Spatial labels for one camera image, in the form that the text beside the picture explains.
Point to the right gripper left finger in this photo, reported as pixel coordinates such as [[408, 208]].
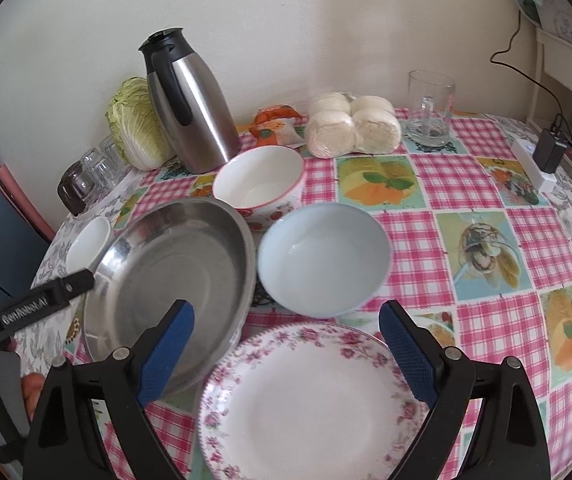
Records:
[[65, 440]]

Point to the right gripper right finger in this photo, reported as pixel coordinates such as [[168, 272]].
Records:
[[508, 441]]

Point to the large steel basin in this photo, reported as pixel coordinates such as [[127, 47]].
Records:
[[196, 249]]

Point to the floral grey white cloth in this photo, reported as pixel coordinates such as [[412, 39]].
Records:
[[38, 344]]

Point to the small white square bowl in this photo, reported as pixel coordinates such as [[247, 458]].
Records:
[[86, 250]]

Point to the pink board by fridge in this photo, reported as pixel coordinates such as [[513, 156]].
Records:
[[20, 201]]

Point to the floral white plate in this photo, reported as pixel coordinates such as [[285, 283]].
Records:
[[307, 401]]

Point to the upturned drinking glass front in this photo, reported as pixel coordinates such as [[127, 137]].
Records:
[[107, 174]]

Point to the upturned drinking glass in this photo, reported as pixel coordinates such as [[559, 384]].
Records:
[[92, 158], [107, 174], [110, 149]]

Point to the upturned drinking glass back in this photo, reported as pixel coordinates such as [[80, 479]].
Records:
[[110, 149]]

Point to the light blue bowl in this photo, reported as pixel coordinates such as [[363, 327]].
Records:
[[324, 260]]

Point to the white power strip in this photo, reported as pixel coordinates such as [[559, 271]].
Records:
[[524, 152]]

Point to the napa cabbage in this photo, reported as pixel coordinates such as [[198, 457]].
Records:
[[135, 127]]

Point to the black power adapter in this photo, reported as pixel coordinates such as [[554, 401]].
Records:
[[549, 151]]

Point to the steel thermos jug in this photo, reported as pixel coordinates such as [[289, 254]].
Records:
[[189, 102]]

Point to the white bowl strawberry pattern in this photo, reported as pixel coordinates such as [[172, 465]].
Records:
[[263, 184]]

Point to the clear glass mug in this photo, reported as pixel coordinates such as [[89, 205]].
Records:
[[430, 107]]

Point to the bag of white buns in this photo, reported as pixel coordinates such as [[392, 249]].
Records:
[[338, 125]]

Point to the orange snack packet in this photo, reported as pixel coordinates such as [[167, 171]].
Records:
[[278, 125]]

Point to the glass coffee pot brown handle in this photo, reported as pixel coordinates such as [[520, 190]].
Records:
[[77, 188]]

